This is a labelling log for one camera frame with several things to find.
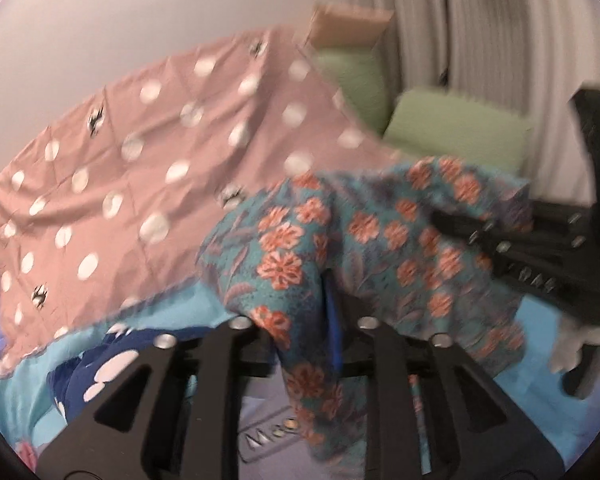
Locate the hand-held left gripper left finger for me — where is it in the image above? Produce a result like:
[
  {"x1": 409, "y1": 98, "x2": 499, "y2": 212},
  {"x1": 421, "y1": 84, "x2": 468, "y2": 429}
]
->
[{"x1": 35, "y1": 316, "x2": 281, "y2": 480}]

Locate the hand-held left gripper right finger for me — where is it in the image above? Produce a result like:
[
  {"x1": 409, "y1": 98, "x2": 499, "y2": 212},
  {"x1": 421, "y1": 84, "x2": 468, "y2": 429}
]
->
[{"x1": 322, "y1": 280, "x2": 566, "y2": 480}]

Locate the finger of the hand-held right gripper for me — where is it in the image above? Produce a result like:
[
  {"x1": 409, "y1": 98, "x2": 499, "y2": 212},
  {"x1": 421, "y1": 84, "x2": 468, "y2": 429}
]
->
[
  {"x1": 480, "y1": 247, "x2": 576, "y2": 311},
  {"x1": 430, "y1": 200, "x2": 588, "y2": 256}
]

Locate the floral patterned shirt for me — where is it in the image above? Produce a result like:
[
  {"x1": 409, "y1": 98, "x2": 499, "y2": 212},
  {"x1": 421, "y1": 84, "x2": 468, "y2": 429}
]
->
[{"x1": 195, "y1": 155, "x2": 533, "y2": 466}]

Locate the person's right hand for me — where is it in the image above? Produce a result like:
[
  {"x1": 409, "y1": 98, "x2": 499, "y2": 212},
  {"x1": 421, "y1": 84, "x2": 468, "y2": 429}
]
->
[{"x1": 551, "y1": 310, "x2": 600, "y2": 376}]

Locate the large green pillow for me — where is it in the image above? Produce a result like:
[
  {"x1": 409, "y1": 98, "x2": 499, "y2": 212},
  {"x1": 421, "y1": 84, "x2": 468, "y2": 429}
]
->
[{"x1": 382, "y1": 87, "x2": 535, "y2": 178}]

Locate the navy star patterned cloth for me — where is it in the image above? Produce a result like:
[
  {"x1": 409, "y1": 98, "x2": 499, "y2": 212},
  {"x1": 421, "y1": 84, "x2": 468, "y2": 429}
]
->
[{"x1": 47, "y1": 322, "x2": 206, "y2": 428}]

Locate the white pleated curtain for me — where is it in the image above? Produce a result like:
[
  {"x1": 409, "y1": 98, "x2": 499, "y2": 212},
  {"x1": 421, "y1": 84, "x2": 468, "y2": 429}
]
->
[{"x1": 340, "y1": 0, "x2": 600, "y2": 211}]

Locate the pink polka dot sheet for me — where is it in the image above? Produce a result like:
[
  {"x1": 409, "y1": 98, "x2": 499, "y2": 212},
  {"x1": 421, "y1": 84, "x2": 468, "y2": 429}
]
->
[{"x1": 0, "y1": 27, "x2": 406, "y2": 376}]

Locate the blue and grey bed cover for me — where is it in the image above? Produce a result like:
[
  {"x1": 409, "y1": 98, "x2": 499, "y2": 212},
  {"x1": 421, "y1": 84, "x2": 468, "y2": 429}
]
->
[{"x1": 0, "y1": 280, "x2": 600, "y2": 480}]

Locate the small green pillow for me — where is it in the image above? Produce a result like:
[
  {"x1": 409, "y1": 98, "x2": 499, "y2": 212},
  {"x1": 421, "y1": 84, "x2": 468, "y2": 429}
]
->
[{"x1": 314, "y1": 46, "x2": 398, "y2": 133}]

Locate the beige pillow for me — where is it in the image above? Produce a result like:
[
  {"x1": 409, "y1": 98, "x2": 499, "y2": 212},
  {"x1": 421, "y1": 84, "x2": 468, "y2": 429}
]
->
[{"x1": 307, "y1": 2, "x2": 396, "y2": 48}]

